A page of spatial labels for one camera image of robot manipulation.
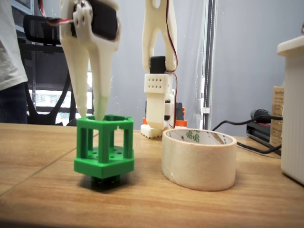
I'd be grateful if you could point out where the beige masking tape roll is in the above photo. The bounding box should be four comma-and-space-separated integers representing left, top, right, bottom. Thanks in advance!
161, 128, 238, 192

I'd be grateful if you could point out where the black office chair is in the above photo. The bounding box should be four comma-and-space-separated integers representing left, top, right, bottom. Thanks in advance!
18, 14, 79, 126

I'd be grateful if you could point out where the black power cable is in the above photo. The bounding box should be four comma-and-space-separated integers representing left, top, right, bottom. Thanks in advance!
237, 142, 283, 154
212, 108, 284, 131

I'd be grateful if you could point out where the green hexagonal printed component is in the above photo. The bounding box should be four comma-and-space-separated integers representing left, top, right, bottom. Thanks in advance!
73, 114, 135, 192

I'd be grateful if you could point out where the gripper servo cable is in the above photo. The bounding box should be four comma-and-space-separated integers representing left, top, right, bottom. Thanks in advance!
39, 0, 74, 26

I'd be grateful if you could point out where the orange and black clamp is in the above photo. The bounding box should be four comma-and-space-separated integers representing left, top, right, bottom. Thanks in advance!
142, 102, 188, 129

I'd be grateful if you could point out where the person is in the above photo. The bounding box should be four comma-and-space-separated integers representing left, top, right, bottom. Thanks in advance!
0, 0, 29, 124

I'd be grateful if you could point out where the grey metal pole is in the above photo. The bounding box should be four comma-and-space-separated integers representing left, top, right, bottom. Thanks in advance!
203, 0, 217, 131

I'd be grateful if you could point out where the black power supply box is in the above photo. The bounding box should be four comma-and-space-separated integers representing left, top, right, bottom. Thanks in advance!
246, 120, 283, 157

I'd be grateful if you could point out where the brown cardboard box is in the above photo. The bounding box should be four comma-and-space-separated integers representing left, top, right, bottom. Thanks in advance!
269, 85, 285, 147

